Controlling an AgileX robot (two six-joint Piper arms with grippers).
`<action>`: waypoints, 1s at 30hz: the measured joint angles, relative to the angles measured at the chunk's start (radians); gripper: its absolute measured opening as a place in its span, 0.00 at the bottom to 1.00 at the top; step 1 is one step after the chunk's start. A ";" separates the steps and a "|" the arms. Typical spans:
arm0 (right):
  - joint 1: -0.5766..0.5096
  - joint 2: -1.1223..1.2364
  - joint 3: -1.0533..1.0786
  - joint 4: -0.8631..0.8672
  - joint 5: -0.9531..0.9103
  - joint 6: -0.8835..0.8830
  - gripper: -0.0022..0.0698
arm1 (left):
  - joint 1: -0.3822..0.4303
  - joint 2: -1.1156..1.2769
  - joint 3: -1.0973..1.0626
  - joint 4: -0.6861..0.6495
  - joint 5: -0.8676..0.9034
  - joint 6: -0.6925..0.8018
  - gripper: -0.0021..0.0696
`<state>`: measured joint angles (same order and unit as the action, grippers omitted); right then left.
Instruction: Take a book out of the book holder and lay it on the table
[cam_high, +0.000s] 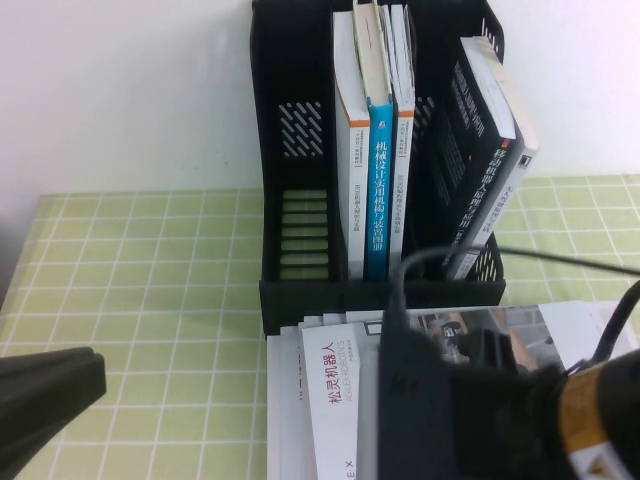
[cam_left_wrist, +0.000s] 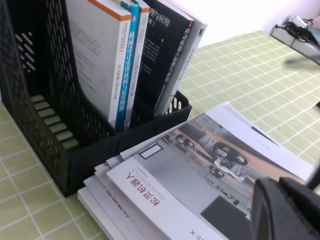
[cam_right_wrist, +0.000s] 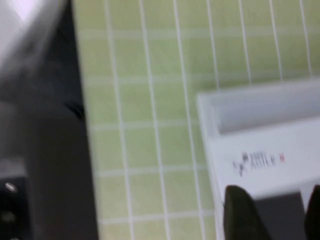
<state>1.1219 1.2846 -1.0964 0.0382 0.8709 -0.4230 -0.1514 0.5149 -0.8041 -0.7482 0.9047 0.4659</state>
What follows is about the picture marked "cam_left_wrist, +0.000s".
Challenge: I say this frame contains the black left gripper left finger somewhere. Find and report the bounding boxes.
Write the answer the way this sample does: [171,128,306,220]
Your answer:
[249,177,310,240]

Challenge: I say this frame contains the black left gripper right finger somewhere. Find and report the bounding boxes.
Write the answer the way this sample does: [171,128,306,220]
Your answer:
[278,176,320,240]

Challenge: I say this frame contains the AgileX robotics brochure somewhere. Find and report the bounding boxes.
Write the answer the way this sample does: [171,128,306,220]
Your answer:
[106,112,315,240]

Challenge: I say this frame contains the white book with grey panel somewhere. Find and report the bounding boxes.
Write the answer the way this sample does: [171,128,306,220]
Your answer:
[119,101,315,186]

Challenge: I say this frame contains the white book with red title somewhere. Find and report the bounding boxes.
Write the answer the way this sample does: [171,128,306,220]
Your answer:
[94,164,161,240]

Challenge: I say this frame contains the plain white book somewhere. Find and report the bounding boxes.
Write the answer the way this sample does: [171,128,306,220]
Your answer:
[106,156,126,174]
[76,187,118,240]
[83,174,136,240]

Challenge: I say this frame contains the grey white spine book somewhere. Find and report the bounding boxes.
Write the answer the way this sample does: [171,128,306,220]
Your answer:
[153,0,209,116]

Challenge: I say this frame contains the black plastic book holder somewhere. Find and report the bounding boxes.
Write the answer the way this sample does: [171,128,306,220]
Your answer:
[0,0,193,199]

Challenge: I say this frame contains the black cover book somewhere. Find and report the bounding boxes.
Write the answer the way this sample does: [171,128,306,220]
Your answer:
[136,0,196,112]

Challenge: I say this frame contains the blue spine book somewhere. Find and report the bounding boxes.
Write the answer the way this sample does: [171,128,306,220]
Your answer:
[113,0,141,132]

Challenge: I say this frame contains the thick white book orange stripe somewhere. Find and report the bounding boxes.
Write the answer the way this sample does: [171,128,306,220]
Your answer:
[65,0,132,131]

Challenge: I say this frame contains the green checked tablecloth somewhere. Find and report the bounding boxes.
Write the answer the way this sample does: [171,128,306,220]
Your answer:
[0,29,320,240]

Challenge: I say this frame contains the grey metal box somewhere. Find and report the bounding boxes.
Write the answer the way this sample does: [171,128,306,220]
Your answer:
[271,22,320,66]

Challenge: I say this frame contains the white power adapter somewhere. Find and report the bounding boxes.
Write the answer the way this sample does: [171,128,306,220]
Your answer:
[287,13,308,28]

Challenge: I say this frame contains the black cable bundle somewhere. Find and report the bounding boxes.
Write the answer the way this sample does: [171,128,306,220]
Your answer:
[283,18,315,45]

